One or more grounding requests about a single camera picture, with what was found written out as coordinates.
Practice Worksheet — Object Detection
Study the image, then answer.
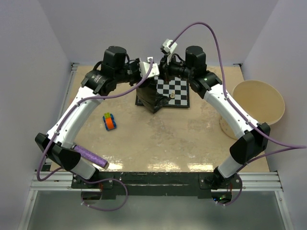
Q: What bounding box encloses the aluminium front rail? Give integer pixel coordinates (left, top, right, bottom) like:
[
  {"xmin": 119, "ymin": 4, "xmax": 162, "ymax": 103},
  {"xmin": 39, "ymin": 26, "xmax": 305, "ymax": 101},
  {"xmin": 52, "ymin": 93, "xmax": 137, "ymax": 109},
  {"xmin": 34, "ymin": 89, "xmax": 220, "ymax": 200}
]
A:
[{"xmin": 30, "ymin": 172, "xmax": 283, "ymax": 191}]

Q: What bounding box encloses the white chess piece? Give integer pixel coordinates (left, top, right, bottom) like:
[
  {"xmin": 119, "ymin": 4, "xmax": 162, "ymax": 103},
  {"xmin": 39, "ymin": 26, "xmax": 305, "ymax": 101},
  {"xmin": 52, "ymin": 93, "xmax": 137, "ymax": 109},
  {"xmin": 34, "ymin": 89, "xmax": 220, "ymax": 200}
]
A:
[{"xmin": 170, "ymin": 91, "xmax": 175, "ymax": 99}]

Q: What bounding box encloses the black trash bag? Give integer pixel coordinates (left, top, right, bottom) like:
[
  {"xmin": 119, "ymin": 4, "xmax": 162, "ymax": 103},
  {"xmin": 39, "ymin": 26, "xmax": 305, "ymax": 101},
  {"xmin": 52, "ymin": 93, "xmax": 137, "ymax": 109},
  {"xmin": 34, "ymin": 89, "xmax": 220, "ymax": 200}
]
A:
[{"xmin": 136, "ymin": 78, "xmax": 169, "ymax": 114}]

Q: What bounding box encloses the purple glitter microphone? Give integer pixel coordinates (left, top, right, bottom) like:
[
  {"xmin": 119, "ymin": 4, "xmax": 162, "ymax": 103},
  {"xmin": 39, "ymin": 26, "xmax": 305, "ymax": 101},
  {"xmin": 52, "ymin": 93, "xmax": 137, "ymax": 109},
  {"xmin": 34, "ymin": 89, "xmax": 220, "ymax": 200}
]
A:
[{"xmin": 72, "ymin": 145, "xmax": 109, "ymax": 169}]

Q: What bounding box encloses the aluminium left rail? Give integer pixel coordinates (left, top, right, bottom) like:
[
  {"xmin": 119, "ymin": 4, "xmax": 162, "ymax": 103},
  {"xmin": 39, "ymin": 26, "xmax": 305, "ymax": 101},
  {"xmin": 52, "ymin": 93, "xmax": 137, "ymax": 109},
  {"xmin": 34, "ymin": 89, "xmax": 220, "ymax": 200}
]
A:
[{"xmin": 58, "ymin": 62, "xmax": 80, "ymax": 118}]

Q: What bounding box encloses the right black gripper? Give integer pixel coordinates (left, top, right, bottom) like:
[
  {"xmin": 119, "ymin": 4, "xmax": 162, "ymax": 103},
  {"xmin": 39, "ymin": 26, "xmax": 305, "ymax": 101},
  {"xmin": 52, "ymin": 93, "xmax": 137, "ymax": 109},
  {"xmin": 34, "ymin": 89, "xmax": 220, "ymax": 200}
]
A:
[{"xmin": 157, "ymin": 52, "xmax": 194, "ymax": 83}]

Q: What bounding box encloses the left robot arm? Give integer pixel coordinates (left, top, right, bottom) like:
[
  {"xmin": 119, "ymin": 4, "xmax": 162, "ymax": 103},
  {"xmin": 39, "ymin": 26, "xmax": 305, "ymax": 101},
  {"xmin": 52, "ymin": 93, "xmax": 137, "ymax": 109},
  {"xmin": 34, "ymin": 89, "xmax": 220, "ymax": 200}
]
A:
[{"xmin": 35, "ymin": 46, "xmax": 143, "ymax": 188}]

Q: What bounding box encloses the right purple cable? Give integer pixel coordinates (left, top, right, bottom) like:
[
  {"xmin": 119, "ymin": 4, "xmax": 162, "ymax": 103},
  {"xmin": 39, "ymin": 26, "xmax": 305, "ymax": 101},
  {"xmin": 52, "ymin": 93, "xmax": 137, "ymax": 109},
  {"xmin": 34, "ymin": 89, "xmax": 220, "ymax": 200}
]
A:
[{"xmin": 171, "ymin": 22, "xmax": 305, "ymax": 207}]

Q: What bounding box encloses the aluminium rail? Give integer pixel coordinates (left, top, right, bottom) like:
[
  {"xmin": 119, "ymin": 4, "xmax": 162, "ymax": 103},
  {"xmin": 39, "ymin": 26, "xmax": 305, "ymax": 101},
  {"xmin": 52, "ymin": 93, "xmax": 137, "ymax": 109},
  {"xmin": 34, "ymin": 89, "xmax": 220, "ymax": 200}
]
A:
[
  {"xmin": 58, "ymin": 62, "xmax": 80, "ymax": 118},
  {"xmin": 30, "ymin": 172, "xmax": 283, "ymax": 191}
]

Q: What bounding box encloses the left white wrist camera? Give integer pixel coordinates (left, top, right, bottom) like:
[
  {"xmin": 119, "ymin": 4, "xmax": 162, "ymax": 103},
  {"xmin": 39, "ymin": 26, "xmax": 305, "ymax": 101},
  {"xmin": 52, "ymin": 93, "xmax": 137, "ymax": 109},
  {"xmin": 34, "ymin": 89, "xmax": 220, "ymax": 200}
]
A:
[{"xmin": 139, "ymin": 57, "xmax": 160, "ymax": 78}]

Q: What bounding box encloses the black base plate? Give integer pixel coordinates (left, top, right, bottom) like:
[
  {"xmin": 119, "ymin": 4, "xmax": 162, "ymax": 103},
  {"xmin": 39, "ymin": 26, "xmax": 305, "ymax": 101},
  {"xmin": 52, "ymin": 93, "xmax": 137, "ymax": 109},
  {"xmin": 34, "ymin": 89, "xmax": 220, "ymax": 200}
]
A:
[{"xmin": 71, "ymin": 172, "xmax": 242, "ymax": 199}]

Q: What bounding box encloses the black white chessboard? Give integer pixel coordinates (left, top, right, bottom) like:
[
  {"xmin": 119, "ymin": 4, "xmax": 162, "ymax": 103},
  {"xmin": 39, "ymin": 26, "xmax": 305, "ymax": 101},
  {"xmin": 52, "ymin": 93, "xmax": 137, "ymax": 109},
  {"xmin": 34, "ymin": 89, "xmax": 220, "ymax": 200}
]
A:
[{"xmin": 135, "ymin": 75, "xmax": 190, "ymax": 109}]

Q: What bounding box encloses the beige round trash bin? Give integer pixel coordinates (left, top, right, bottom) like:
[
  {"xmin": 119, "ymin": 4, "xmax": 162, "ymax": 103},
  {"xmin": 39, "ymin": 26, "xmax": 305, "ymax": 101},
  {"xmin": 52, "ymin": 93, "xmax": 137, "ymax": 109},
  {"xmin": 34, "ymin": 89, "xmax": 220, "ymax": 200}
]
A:
[{"xmin": 226, "ymin": 80, "xmax": 285, "ymax": 125}]

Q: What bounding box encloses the purple cable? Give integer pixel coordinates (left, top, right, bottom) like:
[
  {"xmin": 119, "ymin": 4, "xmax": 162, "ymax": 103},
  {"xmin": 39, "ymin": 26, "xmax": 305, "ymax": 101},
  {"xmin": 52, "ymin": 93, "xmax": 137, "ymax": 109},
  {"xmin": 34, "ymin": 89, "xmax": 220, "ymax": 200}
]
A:
[
  {"xmin": 36, "ymin": 59, "xmax": 154, "ymax": 211},
  {"xmin": 171, "ymin": 22, "xmax": 305, "ymax": 207}
]

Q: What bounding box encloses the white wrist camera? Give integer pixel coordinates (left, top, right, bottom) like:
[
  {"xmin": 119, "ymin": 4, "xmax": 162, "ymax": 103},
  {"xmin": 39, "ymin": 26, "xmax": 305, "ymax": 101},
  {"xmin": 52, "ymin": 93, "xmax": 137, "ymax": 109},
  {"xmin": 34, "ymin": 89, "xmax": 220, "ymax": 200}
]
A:
[
  {"xmin": 160, "ymin": 39, "xmax": 177, "ymax": 64},
  {"xmin": 139, "ymin": 57, "xmax": 160, "ymax": 78}
]

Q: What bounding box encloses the colourful toy block car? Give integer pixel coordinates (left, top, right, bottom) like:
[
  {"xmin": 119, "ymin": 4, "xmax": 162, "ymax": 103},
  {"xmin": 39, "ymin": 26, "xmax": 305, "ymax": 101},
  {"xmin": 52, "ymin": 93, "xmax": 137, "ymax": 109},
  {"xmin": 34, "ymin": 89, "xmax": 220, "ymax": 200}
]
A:
[{"xmin": 103, "ymin": 113, "xmax": 117, "ymax": 131}]

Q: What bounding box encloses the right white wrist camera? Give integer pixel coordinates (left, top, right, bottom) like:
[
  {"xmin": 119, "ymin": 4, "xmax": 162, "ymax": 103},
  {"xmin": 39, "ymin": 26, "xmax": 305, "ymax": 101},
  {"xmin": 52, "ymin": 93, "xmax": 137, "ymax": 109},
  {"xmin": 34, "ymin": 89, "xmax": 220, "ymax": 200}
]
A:
[{"xmin": 160, "ymin": 39, "xmax": 177, "ymax": 64}]

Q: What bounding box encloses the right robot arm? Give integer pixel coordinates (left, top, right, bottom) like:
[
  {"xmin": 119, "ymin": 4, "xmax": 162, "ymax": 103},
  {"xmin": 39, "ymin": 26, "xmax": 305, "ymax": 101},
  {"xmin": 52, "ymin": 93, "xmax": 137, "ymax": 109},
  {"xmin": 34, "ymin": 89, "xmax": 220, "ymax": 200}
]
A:
[{"xmin": 159, "ymin": 44, "xmax": 271, "ymax": 189}]

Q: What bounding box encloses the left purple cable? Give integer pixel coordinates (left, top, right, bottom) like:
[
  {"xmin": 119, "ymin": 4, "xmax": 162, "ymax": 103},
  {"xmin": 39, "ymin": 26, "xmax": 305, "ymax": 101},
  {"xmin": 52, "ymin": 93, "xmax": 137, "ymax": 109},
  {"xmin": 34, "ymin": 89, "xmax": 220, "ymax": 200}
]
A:
[{"xmin": 36, "ymin": 59, "xmax": 154, "ymax": 211}]

